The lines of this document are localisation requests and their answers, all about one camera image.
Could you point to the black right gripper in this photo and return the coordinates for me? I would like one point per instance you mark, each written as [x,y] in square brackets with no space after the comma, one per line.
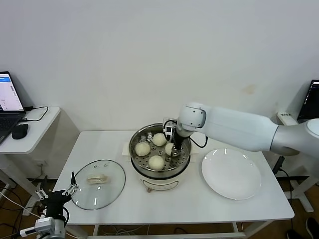
[178,139]

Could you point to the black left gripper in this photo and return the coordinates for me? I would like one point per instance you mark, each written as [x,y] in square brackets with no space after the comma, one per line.
[53,203]

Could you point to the white steamed baozi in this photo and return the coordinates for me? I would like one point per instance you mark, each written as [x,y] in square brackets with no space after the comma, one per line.
[169,149]
[142,149]
[159,139]
[156,162]

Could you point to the round glass lid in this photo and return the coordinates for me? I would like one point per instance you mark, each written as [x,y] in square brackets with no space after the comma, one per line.
[112,174]

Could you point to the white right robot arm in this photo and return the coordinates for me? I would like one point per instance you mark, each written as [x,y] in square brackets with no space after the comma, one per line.
[236,127]

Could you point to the steel steamer pot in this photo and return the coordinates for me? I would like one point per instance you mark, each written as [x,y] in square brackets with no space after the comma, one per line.
[162,183]

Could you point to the stainless steel steamer basket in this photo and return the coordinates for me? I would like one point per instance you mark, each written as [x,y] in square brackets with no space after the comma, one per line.
[139,139]

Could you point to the white power strip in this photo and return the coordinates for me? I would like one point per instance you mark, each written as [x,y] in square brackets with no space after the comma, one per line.
[30,211]

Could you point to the white round plate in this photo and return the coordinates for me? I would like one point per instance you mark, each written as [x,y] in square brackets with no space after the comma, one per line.
[231,174]

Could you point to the white side table with mouse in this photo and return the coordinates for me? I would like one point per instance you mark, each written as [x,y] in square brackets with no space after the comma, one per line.
[37,134]

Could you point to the black computer mouse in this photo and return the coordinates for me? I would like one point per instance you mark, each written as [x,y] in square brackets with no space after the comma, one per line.
[20,131]

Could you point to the laptop with bright screen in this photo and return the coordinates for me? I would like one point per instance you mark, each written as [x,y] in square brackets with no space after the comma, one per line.
[10,119]

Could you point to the white side table with label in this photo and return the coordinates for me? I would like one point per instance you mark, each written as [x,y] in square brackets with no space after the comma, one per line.
[286,120]

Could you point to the white label sticker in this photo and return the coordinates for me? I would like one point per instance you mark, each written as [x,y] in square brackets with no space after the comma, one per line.
[285,115]

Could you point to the laptop with dark screen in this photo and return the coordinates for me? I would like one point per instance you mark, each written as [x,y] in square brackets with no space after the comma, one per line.
[309,104]

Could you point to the black shoe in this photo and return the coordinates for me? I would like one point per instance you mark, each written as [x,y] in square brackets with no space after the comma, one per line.
[292,234]
[312,227]

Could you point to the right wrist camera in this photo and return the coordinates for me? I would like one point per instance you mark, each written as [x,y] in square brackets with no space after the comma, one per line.
[169,129]

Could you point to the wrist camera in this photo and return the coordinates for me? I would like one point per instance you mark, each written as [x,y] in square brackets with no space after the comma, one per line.
[43,225]
[169,129]

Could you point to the white wall socket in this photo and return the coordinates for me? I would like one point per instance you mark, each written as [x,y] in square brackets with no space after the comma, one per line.
[42,164]

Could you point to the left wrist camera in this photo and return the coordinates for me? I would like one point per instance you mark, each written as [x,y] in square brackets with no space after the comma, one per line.
[43,225]

